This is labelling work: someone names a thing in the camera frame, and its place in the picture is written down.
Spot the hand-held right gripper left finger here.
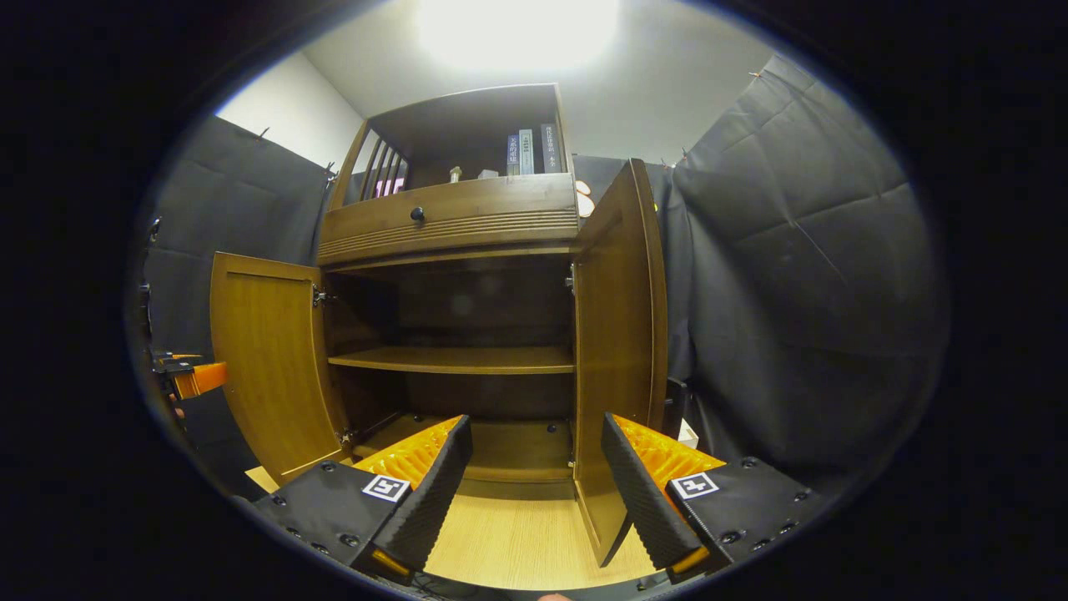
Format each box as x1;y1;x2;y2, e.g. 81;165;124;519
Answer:
250;415;474;581

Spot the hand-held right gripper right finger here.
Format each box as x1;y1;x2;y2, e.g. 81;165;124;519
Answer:
601;412;823;585

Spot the wooden shoe cabinet door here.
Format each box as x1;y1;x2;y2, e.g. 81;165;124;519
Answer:
572;159;668;568
209;252;351;487

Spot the wooden double-door shoe cabinet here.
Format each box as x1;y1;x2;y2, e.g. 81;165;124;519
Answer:
209;82;668;568

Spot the wooden cabinet shelf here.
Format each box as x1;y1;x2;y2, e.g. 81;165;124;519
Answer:
328;346;577;375

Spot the wooden cabinet drawer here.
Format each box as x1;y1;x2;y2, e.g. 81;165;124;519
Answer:
317;174;581;266

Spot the black backdrop cloth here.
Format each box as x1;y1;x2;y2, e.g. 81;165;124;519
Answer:
138;54;948;502

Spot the large ceiling light panel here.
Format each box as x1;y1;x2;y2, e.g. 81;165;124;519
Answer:
413;0;622;72

